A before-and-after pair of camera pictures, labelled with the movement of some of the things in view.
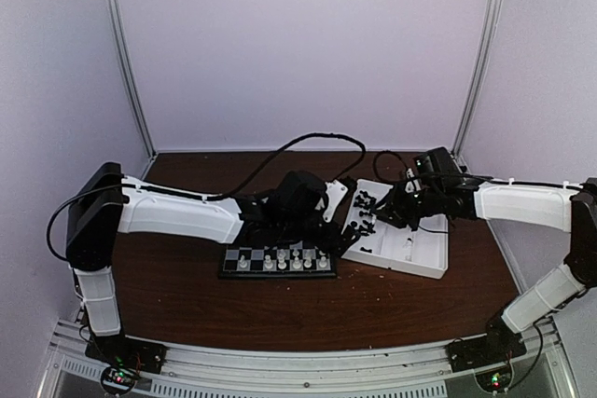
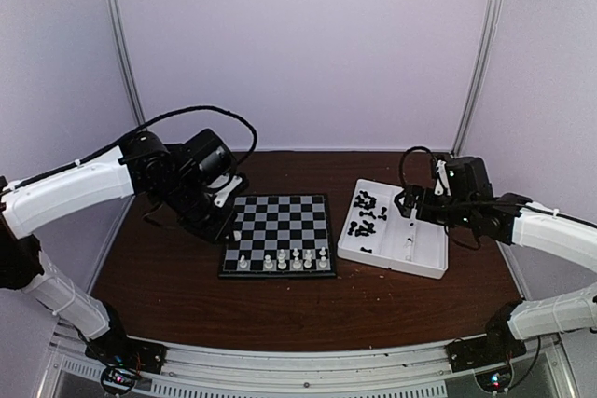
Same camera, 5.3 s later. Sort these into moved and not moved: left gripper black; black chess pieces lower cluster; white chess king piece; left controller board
Moved: left gripper black
Not moved: left controller board; black chess pieces lower cluster; white chess king piece
